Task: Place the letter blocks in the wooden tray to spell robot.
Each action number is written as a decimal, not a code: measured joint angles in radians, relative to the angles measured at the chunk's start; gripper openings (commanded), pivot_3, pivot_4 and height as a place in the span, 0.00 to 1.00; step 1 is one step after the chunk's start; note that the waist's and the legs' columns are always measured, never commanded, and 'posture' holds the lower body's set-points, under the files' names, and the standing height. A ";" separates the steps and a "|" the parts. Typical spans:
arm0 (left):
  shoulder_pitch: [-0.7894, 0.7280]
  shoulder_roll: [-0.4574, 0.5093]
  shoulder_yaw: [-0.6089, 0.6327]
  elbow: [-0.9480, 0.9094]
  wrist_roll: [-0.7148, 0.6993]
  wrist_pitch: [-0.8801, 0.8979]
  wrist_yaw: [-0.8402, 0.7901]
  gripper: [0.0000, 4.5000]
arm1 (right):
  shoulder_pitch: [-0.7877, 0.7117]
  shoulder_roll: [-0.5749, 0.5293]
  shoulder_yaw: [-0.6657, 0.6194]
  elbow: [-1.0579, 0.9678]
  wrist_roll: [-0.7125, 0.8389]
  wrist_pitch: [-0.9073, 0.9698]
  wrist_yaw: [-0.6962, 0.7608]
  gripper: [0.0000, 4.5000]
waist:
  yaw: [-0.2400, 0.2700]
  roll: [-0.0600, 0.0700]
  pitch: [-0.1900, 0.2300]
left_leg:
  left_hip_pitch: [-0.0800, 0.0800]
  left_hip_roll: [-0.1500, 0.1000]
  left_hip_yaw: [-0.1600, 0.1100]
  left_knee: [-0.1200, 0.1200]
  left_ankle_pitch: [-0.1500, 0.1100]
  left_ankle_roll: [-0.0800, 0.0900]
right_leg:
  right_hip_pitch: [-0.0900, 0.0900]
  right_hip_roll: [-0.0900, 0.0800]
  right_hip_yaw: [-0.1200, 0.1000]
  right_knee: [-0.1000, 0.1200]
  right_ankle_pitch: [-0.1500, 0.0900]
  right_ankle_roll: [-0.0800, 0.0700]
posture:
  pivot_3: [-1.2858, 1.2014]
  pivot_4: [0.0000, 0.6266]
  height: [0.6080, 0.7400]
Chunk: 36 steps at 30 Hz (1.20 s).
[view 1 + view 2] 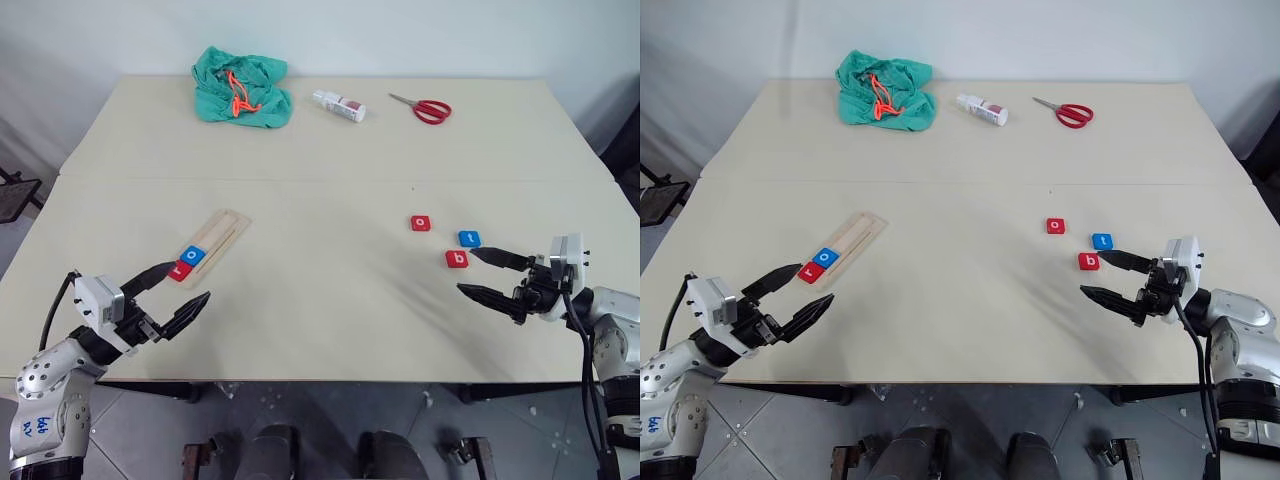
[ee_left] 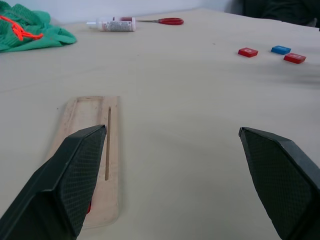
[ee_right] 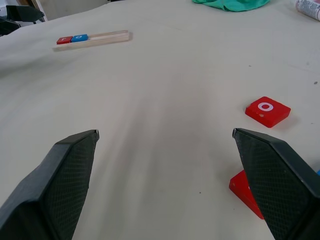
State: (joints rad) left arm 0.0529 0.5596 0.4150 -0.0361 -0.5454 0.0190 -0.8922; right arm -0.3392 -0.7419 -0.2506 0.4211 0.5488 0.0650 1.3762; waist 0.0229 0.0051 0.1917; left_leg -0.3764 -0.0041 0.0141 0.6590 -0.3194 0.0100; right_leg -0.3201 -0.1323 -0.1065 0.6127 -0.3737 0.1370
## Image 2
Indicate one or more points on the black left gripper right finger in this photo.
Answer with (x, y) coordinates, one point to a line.
(282, 180)

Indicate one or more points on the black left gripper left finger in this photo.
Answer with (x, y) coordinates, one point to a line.
(52, 190)

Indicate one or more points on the red letter tile r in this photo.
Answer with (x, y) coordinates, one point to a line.
(88, 208)

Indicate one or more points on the red letter tile b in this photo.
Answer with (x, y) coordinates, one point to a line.
(295, 58)

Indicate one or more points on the red letter tile o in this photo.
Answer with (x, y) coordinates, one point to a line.
(248, 52)

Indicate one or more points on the wooden tile rack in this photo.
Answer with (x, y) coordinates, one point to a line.
(113, 195)

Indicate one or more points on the blue letter tile t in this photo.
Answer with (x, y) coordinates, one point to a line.
(281, 50)

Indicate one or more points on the green cloth bag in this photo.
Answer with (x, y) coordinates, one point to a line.
(52, 37)

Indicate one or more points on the black chair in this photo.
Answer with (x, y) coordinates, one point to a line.
(280, 8)

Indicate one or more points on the white plastic bottle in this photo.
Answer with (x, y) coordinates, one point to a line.
(115, 25)

